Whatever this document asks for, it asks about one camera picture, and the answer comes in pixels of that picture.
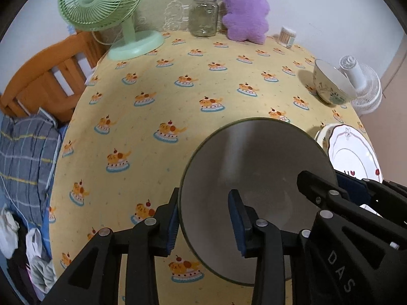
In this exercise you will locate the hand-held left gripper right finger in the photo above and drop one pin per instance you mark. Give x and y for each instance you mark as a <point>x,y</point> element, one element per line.
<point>237,222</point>

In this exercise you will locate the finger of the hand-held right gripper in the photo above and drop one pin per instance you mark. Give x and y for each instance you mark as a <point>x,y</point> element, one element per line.
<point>318,187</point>
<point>351,186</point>

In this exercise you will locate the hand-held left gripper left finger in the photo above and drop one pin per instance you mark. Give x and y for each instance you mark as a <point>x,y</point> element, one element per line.
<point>171,228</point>

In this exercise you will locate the white plate with red pattern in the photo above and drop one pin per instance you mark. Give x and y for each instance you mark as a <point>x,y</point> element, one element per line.
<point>349,155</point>

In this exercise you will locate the large grey floral bowl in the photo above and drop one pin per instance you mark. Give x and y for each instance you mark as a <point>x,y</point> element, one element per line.
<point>254,159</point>

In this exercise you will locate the small white floral bowl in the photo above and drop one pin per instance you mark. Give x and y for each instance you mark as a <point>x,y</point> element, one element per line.
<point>330,82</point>

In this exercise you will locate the white standing fan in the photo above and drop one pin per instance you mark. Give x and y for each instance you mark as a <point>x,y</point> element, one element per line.
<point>365,89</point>

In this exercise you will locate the beige door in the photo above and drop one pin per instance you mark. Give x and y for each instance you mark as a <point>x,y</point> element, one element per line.
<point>397,76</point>

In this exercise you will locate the blue bed sheet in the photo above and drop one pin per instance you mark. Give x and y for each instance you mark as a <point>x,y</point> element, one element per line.
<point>47,244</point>

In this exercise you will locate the grey crumpled cloth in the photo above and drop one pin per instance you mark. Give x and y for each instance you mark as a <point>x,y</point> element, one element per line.
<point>41,267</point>

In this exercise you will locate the yellow printed tablecloth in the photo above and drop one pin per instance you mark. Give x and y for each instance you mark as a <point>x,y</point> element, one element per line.
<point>159,85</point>

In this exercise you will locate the toothpick container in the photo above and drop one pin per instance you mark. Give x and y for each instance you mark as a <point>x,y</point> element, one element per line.
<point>287,36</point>

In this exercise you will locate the white crumpled cloth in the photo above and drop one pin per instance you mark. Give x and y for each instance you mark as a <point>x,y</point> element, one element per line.
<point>8,232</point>

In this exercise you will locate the purple plush toy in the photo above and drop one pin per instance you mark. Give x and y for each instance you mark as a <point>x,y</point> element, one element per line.
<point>244,12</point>

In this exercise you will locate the glass jar with dark lid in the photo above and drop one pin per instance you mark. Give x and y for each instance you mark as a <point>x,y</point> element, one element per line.
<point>203,16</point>

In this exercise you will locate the green table fan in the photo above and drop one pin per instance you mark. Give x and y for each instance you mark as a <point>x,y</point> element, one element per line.
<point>95,0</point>

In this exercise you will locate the green printed wall cloth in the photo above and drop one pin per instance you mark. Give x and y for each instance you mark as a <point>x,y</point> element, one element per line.
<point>171,3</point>

